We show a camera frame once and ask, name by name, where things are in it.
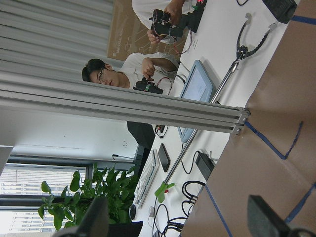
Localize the person in white shirt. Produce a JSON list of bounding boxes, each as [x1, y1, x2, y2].
[[81, 0, 205, 149]]

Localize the blue teach pendant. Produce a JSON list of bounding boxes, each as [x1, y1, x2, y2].
[[177, 59, 217, 143]]

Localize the black smartphone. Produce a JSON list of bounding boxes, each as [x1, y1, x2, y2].
[[158, 143, 170, 172]]

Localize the coiled black cable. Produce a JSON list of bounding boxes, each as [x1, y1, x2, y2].
[[148, 180, 207, 237]]

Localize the green handled reacher grabber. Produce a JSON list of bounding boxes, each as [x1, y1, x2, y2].
[[154, 13, 277, 203]]

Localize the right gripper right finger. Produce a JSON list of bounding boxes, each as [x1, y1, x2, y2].
[[247, 195, 290, 237]]

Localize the black power adapter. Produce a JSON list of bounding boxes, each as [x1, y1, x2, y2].
[[196, 152, 215, 181]]

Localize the white keyboard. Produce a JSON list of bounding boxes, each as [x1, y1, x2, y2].
[[133, 149, 160, 209]]

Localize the aluminium frame post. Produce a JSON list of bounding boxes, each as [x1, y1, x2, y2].
[[0, 73, 250, 134]]

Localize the green potted plant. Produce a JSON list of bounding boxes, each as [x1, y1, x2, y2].
[[38, 165, 139, 230]]

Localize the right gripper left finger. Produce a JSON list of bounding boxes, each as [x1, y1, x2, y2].
[[53, 197, 109, 237]]

